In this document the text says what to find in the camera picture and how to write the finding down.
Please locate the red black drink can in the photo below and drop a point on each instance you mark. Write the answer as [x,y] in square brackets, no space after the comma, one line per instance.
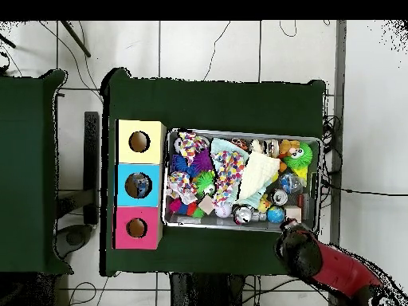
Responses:
[241,215]

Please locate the cream yellow cloth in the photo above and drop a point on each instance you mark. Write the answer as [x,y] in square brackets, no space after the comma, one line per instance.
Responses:
[258,175]

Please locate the colourful patterned cloth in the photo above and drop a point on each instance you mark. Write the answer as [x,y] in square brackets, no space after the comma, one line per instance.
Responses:
[191,146]
[228,173]
[180,186]

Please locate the green spiky ball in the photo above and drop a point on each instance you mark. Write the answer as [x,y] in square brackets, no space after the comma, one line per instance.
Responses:
[205,182]

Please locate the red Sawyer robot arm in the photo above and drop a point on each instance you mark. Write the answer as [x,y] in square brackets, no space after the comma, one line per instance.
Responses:
[338,268]

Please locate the shallow clear mesh bin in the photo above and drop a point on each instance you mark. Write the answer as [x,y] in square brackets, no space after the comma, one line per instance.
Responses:
[191,220]

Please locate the wooden three-hole box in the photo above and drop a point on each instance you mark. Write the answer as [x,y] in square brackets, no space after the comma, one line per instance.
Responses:
[139,164]

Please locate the blue globe ball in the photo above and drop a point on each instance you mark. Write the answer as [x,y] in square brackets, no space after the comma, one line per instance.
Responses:
[275,215]

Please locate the crushed silver drink can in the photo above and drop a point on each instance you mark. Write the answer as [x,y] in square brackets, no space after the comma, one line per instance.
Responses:
[279,197]

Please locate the yellow rubber duck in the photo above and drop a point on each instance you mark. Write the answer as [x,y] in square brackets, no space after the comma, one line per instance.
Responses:
[263,204]

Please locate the white baseball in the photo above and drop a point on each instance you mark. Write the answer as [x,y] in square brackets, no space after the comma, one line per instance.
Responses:
[222,210]

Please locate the green fluffy toy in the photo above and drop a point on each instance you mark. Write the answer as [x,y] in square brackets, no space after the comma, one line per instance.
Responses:
[299,156]

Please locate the brown plush bear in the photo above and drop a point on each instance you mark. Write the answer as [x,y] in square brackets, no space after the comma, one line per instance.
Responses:
[287,146]

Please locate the mint green cloth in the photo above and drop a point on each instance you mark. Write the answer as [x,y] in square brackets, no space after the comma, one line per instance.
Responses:
[223,146]

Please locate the purple spiky ball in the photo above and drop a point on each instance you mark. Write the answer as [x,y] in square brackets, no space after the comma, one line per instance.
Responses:
[204,160]

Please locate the blue spiky ball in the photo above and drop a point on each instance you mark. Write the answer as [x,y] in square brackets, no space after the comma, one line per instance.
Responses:
[180,164]

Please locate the dark green table cloth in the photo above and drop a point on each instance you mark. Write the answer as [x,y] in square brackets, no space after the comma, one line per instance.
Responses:
[38,191]
[210,102]

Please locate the black flat bar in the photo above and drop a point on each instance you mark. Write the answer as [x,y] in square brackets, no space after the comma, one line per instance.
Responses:
[92,166]

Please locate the grey round base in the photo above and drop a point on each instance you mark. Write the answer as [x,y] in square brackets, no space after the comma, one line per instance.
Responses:
[75,239]

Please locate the black rod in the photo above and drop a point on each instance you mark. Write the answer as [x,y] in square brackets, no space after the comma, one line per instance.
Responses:
[75,38]

